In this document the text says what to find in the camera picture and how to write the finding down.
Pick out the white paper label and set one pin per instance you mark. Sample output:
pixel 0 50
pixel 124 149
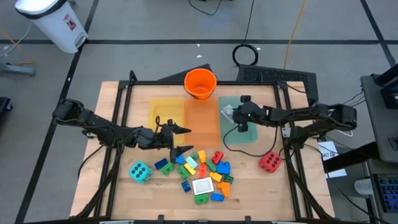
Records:
pixel 328 151

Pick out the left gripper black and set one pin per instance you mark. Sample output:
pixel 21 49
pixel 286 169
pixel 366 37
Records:
pixel 160 140

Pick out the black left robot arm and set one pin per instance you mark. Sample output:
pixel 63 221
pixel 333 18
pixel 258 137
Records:
pixel 93 123

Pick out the black keyboard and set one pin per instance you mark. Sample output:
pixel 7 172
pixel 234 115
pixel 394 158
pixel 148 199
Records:
pixel 388 193

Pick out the orange plastic bucket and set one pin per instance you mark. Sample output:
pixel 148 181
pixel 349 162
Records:
pixel 200 82

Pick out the translucent blue toy brick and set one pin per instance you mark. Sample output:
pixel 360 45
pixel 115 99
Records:
pixel 186 186

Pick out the white pedal trash bin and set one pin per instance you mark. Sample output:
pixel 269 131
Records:
pixel 56 25

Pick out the red foam die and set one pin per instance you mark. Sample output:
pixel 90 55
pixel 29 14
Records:
pixel 270 162

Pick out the black floor object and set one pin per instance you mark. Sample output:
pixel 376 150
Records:
pixel 4 107

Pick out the long red-orange toy brick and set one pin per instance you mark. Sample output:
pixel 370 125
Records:
pixel 202 170

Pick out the small dark green toy brick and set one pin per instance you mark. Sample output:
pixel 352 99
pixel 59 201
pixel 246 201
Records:
pixel 228 179

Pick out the dark blue toy brick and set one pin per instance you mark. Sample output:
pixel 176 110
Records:
pixel 160 164

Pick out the pale turquoise toy brick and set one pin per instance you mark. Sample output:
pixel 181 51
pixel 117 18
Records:
pixel 191 162

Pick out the orange toy brick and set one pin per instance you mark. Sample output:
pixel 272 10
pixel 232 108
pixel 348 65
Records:
pixel 225 189

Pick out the translucent green plastic tray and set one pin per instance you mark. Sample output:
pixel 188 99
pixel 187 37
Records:
pixel 248 137

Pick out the grey aluminium mounting plate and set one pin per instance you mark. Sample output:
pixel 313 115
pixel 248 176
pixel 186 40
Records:
pixel 286 132
pixel 88 134

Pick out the black desk monitor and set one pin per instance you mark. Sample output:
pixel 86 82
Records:
pixel 390 93

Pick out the teal foam die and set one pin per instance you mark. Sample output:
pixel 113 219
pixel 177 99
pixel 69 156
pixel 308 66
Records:
pixel 140 172

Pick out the yellow toy brick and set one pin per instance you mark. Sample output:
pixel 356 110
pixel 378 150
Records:
pixel 202 156
pixel 189 169
pixel 215 177

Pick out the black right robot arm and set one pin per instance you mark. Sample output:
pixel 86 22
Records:
pixel 311 115

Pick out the grey side desk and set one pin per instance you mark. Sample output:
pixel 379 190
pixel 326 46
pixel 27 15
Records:
pixel 377 124

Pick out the red toy brick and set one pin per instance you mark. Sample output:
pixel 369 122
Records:
pixel 217 157

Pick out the black aluminium table frame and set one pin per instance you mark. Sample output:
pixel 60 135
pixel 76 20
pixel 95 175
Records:
pixel 149 83

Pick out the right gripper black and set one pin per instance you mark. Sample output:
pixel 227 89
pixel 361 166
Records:
pixel 250 115

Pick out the translucent yellow plastic tray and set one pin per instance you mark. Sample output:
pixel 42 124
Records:
pixel 164 109

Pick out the translucent orange plastic tray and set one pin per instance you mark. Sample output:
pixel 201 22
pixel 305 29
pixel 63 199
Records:
pixel 202 124

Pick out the white paper sheet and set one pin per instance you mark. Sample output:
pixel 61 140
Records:
pixel 337 173

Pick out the grey stand foot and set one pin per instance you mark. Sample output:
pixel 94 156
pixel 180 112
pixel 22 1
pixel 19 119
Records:
pixel 18 69

